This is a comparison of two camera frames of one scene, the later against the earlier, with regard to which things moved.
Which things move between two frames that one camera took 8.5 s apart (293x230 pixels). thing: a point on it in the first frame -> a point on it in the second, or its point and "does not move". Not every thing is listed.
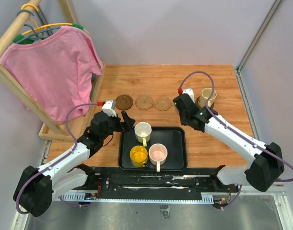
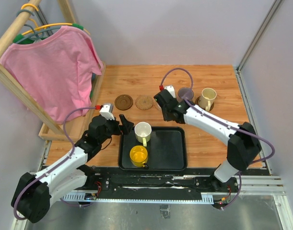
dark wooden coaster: x=197 y=104 does not move
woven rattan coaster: x=144 y=102 does not move
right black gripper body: x=183 y=119 -> x=165 y=116
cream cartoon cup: x=205 y=92 does not move
